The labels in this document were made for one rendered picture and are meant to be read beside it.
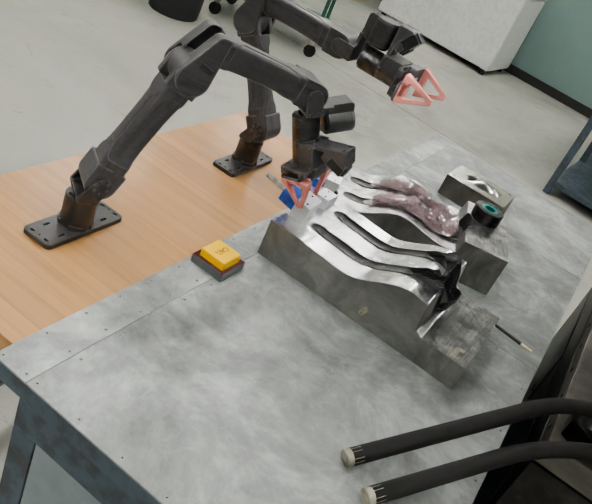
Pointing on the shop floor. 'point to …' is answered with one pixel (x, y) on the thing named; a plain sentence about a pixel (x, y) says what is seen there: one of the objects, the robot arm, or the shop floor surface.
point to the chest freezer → (471, 26)
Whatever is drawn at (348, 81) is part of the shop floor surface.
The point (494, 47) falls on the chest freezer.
